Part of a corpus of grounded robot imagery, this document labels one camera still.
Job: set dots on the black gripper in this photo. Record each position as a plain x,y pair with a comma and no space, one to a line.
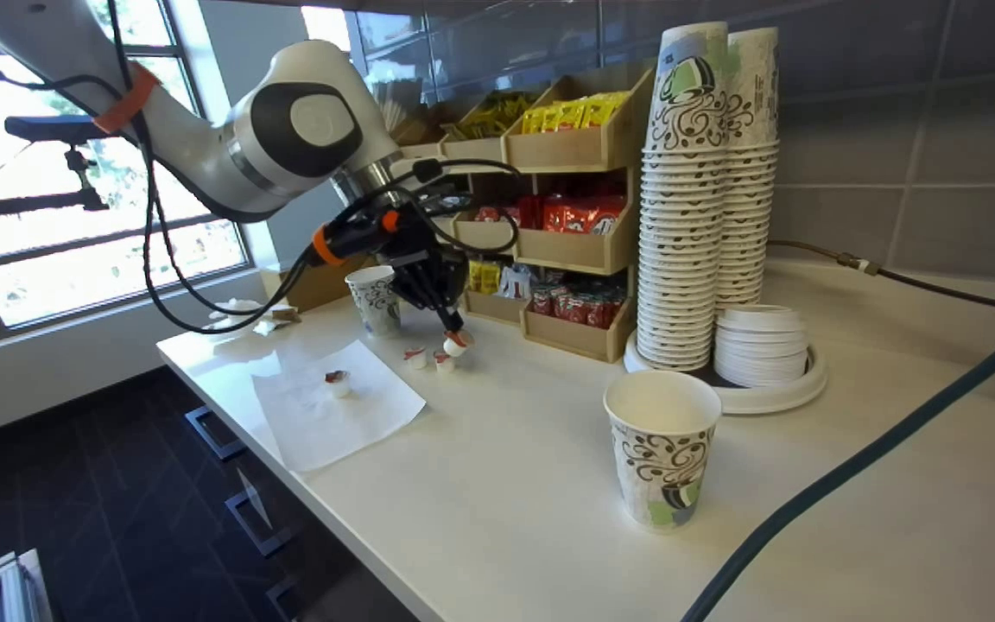
428,265

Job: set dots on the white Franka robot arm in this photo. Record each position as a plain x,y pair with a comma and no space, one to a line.
291,126

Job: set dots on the tall patterned paper cup stack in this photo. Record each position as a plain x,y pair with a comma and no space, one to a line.
680,230

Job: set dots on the white cup lids stack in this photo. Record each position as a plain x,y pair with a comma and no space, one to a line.
762,345

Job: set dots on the shorter patterned paper cup stack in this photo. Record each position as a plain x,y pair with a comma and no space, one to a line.
749,174

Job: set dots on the single yellow packet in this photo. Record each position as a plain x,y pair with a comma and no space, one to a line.
483,278

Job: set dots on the white packets pile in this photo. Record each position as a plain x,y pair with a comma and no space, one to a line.
517,281

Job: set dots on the small patterned paper cup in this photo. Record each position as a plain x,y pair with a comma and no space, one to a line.
367,300

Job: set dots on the red snack packets pile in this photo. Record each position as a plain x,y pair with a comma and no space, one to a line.
504,212
585,216
577,305

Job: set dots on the small dark capsule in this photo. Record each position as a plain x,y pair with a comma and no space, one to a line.
335,374

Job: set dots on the brown cardboard box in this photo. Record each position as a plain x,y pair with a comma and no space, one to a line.
314,283

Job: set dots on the white paper sheet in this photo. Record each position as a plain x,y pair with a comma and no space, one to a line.
335,425

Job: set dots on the dull yellow packets pile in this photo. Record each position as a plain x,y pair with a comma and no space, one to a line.
495,116

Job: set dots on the wooden condiment organizer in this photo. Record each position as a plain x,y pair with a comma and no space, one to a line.
577,148

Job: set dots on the crumpled white napkin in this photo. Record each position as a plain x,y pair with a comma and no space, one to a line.
231,313

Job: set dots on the bright yellow packets pile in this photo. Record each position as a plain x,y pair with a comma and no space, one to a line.
572,113

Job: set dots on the large patterned paper cup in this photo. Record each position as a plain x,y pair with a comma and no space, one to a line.
657,462

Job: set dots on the white round plate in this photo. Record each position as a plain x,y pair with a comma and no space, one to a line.
773,399

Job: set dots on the black camera stand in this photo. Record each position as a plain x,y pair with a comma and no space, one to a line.
48,126

